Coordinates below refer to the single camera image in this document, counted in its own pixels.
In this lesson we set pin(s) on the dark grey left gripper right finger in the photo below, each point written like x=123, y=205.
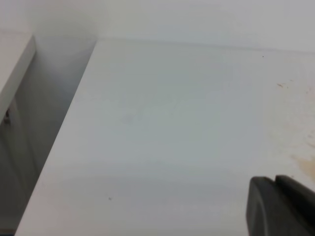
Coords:
x=301, y=200

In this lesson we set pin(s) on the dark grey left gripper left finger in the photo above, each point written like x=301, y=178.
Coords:
x=267, y=213

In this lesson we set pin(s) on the white side table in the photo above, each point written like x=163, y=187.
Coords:
x=16, y=52

